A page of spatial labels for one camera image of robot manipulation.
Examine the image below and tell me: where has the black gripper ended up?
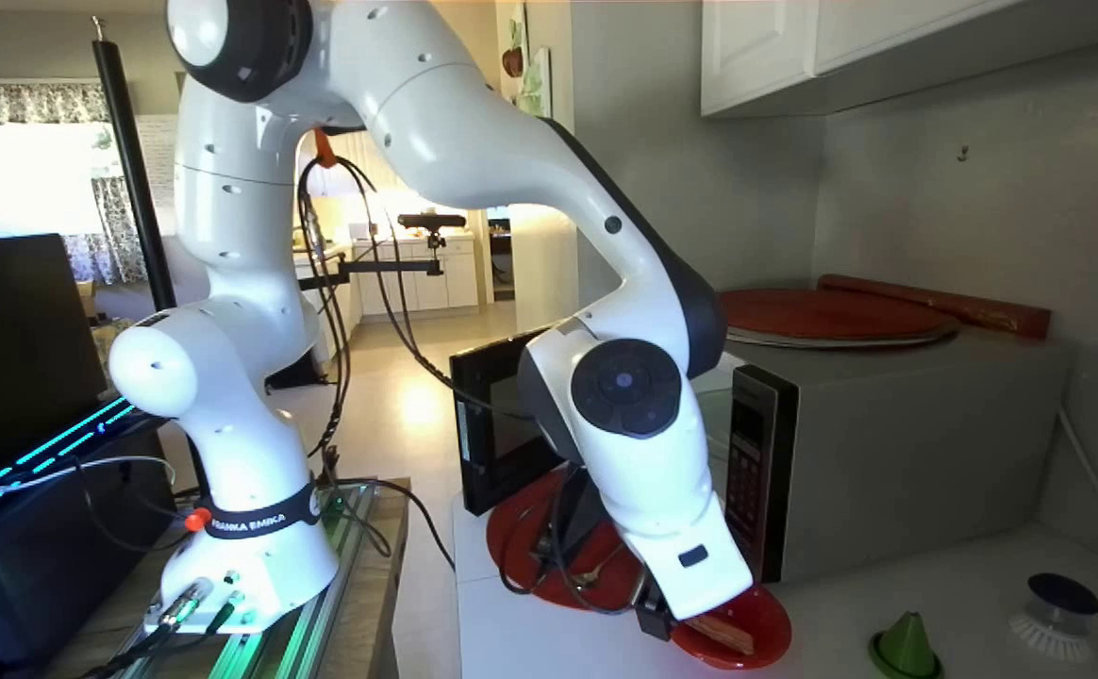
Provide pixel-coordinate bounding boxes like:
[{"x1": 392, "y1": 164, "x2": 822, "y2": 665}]
[{"x1": 629, "y1": 584, "x2": 707, "y2": 647}]

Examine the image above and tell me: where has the red plastic bowl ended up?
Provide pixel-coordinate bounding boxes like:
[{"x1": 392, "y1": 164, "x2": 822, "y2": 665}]
[{"x1": 663, "y1": 580, "x2": 797, "y2": 675}]

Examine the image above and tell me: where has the silver microwave oven body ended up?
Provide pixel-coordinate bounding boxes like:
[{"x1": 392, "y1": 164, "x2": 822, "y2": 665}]
[{"x1": 693, "y1": 289, "x2": 1074, "y2": 590}]

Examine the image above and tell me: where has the brown food piece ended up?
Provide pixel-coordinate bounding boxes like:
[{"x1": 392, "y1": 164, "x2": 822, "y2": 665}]
[{"x1": 693, "y1": 612, "x2": 763, "y2": 658}]

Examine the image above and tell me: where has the red round placemat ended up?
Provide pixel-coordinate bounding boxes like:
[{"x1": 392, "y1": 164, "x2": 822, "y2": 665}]
[{"x1": 484, "y1": 466, "x2": 654, "y2": 619}]

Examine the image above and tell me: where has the green funnel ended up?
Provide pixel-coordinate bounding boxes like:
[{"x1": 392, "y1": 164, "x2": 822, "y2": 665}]
[{"x1": 866, "y1": 606, "x2": 946, "y2": 679}]

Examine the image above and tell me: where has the glass robot table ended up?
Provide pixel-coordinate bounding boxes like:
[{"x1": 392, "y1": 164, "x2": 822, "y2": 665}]
[{"x1": 42, "y1": 472, "x2": 416, "y2": 679}]

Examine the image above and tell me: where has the red plate on counter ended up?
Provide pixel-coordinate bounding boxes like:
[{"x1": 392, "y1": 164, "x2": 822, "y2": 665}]
[{"x1": 718, "y1": 282, "x2": 961, "y2": 344}]

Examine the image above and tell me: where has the black vertical pole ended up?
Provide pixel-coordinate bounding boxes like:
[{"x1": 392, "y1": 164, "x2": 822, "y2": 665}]
[{"x1": 88, "y1": 10, "x2": 182, "y2": 316}]

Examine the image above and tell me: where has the patterned window curtain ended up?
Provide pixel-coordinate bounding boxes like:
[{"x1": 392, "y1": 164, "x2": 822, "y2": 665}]
[{"x1": 0, "y1": 74, "x2": 118, "y2": 294}]

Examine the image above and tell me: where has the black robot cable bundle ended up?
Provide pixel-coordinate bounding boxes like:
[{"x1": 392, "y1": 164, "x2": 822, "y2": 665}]
[{"x1": 295, "y1": 147, "x2": 598, "y2": 598}]

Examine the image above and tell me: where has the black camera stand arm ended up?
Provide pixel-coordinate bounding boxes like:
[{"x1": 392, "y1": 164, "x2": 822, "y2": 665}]
[{"x1": 315, "y1": 251, "x2": 447, "y2": 289}]

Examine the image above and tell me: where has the framed wall picture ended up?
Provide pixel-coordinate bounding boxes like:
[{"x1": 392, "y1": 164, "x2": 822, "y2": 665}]
[{"x1": 515, "y1": 42, "x2": 563, "y2": 128}]

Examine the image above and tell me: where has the orange cable clip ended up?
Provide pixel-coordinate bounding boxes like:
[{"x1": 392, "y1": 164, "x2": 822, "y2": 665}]
[{"x1": 304, "y1": 128, "x2": 344, "y2": 172}]

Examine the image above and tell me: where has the white wall cabinet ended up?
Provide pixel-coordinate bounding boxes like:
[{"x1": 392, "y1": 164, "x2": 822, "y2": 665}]
[{"x1": 693, "y1": 0, "x2": 1098, "y2": 125}]

